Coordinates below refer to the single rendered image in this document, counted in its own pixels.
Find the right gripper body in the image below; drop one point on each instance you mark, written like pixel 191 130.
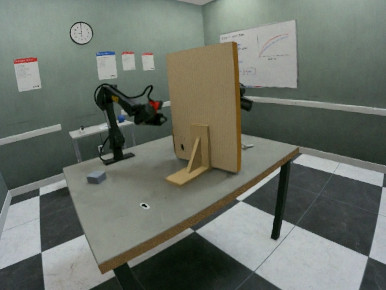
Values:
pixel 155 120

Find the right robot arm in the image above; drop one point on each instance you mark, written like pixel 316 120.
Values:
pixel 145 112

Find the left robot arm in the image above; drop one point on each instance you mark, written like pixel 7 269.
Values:
pixel 245 102

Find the white keyhole plate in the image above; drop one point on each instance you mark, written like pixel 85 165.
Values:
pixel 145 206

